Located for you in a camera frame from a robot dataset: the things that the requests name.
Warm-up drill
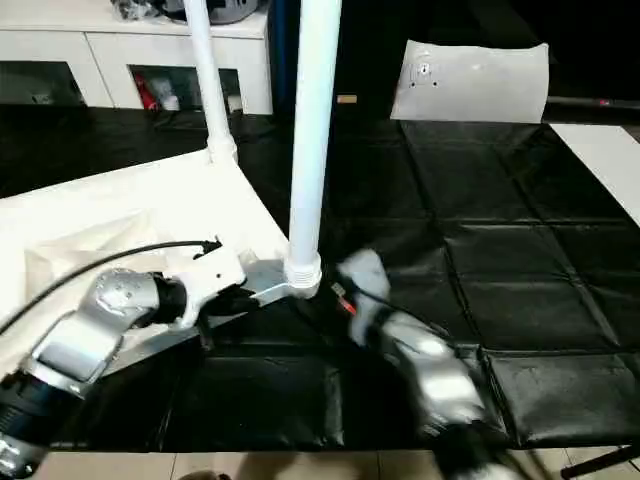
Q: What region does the black tall cabinet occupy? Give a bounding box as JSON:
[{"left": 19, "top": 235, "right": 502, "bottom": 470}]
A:
[{"left": 268, "top": 0, "right": 410, "bottom": 124}]

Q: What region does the white glass-door cabinet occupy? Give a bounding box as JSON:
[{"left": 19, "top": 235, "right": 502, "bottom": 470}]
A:
[{"left": 0, "top": 8, "right": 275, "bottom": 117}]

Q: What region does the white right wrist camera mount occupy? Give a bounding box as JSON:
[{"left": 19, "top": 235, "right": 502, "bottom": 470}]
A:
[{"left": 334, "top": 247, "right": 392, "bottom": 347}]

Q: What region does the black tripod leg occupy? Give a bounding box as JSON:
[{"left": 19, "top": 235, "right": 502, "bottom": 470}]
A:
[{"left": 558, "top": 441, "right": 640, "bottom": 480}]

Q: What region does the grey bag black handle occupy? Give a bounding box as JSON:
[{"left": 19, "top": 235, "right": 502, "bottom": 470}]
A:
[{"left": 163, "top": 0, "right": 267, "bottom": 26}]

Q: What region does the red bottle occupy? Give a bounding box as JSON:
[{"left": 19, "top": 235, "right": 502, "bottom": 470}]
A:
[{"left": 135, "top": 77, "right": 159, "bottom": 112}]

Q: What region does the white flat board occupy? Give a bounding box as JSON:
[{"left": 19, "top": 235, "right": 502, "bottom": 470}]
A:
[{"left": 548, "top": 121, "right": 640, "bottom": 227}]

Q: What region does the black work mat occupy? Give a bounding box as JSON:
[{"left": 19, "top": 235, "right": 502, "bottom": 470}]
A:
[{"left": 0, "top": 102, "right": 640, "bottom": 454}]

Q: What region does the dark crumpled small pile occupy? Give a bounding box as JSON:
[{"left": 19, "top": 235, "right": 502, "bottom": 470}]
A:
[{"left": 111, "top": 0, "right": 162, "bottom": 22}]

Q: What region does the black bar red light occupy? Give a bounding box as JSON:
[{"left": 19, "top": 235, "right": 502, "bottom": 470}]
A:
[{"left": 544, "top": 96, "right": 640, "bottom": 111}]

